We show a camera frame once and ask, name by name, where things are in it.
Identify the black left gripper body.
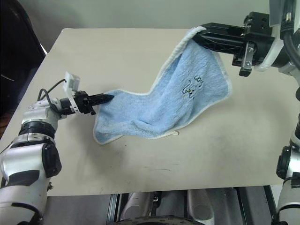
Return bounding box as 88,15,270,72
75,90,97,116

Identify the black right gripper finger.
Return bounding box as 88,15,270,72
201,22,246,36
193,30,247,56

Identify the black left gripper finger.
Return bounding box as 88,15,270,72
92,94,115,106
90,93,111,100

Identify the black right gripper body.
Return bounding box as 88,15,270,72
232,11,276,77

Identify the grey rounded shape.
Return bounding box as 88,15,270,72
120,192,156,223
187,188,217,221

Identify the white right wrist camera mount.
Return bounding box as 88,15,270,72
254,0,282,72

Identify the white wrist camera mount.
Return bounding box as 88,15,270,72
254,0,282,72
63,72,83,116

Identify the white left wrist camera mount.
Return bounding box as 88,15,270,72
63,72,83,116

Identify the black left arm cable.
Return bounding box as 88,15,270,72
38,79,68,111

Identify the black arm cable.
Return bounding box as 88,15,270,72
38,79,68,111
280,9,300,68

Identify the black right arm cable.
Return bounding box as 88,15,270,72
280,9,300,68

